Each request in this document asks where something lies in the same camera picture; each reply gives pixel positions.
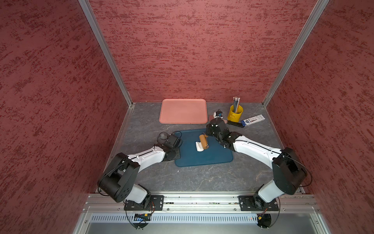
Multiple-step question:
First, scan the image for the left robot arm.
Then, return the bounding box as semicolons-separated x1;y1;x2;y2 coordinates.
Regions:
97;131;183;211

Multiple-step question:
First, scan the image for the right corner aluminium post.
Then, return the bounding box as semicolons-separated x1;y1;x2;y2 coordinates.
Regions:
262;0;329;108

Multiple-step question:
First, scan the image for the white blue pencil box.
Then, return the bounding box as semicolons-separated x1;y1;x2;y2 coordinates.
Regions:
241;115;266;126

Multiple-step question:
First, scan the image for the metal dough scraper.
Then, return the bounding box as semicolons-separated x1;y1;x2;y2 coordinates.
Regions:
208;114;245;128

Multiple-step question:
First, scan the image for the pink tray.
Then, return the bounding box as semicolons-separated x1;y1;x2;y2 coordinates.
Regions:
159;99;208;124

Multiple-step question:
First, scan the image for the white dough piece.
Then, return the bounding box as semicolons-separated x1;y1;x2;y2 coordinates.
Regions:
195;142;204;152

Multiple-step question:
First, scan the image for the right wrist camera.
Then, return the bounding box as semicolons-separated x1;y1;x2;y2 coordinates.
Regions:
213;109;223;119

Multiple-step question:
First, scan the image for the aluminium front rail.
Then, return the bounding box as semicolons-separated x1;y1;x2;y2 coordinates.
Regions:
82;192;321;214

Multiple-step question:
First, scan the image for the teal tray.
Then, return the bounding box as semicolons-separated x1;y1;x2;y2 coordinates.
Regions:
175;129;233;167

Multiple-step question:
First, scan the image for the yellow cup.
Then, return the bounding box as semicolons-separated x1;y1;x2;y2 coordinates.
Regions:
228;105;243;122

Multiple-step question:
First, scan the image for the wooden rolling pin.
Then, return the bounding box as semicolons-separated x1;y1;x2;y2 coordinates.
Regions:
199;134;209;150

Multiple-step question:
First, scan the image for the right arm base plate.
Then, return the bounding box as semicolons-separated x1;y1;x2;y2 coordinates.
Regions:
238;196;279;212

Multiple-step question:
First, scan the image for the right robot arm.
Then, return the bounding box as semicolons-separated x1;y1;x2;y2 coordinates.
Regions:
206;118;308;211

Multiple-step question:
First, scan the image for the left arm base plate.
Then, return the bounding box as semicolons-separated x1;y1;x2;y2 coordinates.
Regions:
125;195;165;212

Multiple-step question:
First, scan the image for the corner aluminium post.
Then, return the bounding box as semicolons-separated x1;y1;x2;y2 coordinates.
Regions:
262;0;329;108
79;0;133;107

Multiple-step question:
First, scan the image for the left corner aluminium post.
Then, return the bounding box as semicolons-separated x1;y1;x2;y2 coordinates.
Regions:
79;0;133;107

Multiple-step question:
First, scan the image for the metal ring cutter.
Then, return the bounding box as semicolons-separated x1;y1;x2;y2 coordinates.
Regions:
157;132;169;144

